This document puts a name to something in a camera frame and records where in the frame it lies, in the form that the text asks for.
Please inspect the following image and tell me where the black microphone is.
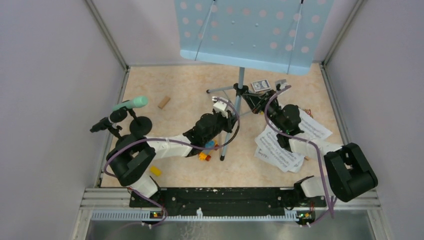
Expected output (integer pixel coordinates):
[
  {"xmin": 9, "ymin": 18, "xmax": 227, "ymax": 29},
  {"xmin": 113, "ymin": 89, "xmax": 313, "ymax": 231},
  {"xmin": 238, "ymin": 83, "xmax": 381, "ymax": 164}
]
[{"xmin": 89, "ymin": 107, "xmax": 137, "ymax": 146}]

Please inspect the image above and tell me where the yellow toy brick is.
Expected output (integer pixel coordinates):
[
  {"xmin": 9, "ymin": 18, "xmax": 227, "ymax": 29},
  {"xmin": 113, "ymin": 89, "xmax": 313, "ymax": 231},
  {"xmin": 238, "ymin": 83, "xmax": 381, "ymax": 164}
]
[{"xmin": 149, "ymin": 166, "xmax": 162, "ymax": 177}]

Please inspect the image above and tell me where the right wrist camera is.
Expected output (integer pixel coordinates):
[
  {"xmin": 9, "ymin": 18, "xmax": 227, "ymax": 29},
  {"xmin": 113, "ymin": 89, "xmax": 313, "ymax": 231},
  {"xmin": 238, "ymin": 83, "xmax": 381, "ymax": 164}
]
[{"xmin": 275, "ymin": 79, "xmax": 288, "ymax": 92}]

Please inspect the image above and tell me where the red owl toy block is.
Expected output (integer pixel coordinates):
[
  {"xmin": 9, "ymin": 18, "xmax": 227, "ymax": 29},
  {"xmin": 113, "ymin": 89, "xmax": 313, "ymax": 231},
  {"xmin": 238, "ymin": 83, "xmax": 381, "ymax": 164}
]
[{"xmin": 304, "ymin": 109, "xmax": 313, "ymax": 118}]

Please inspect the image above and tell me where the playing card box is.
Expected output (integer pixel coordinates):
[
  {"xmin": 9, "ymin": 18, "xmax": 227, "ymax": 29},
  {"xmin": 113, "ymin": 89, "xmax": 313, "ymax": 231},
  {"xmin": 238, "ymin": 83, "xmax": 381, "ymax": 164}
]
[{"xmin": 251, "ymin": 79, "xmax": 271, "ymax": 93}]

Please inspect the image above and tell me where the mint green microphone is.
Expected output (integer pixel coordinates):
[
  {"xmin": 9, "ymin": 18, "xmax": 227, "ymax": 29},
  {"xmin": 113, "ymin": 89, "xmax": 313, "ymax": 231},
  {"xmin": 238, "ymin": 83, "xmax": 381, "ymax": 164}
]
[{"xmin": 111, "ymin": 96, "xmax": 153, "ymax": 138}]

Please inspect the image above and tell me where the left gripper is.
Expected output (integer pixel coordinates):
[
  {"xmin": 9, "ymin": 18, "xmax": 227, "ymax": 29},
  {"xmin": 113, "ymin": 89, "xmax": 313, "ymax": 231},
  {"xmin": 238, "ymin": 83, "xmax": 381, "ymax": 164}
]
[{"xmin": 203, "ymin": 109, "xmax": 239, "ymax": 144}]

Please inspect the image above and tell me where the sheet music page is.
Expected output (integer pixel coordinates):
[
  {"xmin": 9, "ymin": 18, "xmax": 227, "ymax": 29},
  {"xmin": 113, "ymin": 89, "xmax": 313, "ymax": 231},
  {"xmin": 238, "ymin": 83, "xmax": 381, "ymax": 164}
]
[
  {"xmin": 299, "ymin": 109, "xmax": 333, "ymax": 140},
  {"xmin": 254, "ymin": 126, "xmax": 304, "ymax": 173}
]

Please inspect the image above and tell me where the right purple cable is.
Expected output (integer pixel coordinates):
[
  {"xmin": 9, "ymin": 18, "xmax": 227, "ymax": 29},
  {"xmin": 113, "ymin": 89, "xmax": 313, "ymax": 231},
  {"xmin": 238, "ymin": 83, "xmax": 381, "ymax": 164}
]
[{"xmin": 263, "ymin": 85, "xmax": 338, "ymax": 226}]

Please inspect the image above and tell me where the blue music stand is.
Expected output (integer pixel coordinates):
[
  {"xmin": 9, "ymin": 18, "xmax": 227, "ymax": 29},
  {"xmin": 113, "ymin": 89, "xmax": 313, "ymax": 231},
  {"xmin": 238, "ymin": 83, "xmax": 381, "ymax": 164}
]
[{"xmin": 174, "ymin": 0, "xmax": 335, "ymax": 162}]

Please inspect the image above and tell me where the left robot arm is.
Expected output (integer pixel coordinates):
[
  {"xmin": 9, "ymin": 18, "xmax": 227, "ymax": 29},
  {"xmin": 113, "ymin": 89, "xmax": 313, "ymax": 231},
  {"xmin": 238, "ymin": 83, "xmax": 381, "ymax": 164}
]
[{"xmin": 106, "ymin": 111, "xmax": 240, "ymax": 207}]

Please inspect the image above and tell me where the wooden block far left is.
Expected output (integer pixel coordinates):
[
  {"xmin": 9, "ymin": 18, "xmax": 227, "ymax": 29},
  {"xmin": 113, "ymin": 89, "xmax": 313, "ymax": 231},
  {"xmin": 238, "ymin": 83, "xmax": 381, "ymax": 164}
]
[{"xmin": 157, "ymin": 96, "xmax": 171, "ymax": 110}]

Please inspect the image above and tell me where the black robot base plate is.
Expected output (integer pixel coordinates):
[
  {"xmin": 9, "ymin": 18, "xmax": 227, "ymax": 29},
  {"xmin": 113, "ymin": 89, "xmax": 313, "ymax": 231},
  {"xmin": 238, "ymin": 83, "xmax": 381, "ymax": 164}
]
[{"xmin": 127, "ymin": 187, "xmax": 327, "ymax": 222}]

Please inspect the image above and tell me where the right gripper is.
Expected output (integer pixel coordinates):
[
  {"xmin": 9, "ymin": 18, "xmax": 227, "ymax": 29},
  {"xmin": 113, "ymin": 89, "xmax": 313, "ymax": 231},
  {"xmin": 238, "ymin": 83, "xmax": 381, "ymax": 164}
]
[{"xmin": 242, "ymin": 89, "xmax": 285, "ymax": 132}]

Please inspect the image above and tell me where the toy block car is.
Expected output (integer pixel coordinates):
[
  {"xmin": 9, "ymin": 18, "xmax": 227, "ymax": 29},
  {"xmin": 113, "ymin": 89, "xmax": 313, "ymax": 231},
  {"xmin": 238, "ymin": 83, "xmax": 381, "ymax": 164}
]
[{"xmin": 198, "ymin": 140, "xmax": 218, "ymax": 162}]

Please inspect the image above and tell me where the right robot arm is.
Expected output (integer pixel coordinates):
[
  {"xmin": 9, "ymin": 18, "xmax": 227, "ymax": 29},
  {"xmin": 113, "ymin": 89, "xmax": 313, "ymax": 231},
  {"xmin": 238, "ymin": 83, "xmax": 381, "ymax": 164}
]
[{"xmin": 242, "ymin": 90, "xmax": 379, "ymax": 206}]

